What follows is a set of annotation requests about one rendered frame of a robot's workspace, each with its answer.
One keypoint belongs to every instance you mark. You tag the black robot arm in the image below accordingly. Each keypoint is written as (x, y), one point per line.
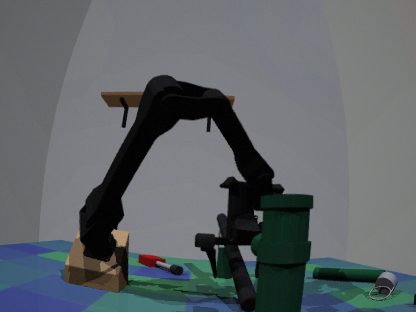
(164, 102)

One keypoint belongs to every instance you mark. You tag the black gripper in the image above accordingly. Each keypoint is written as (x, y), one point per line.
(207, 241)

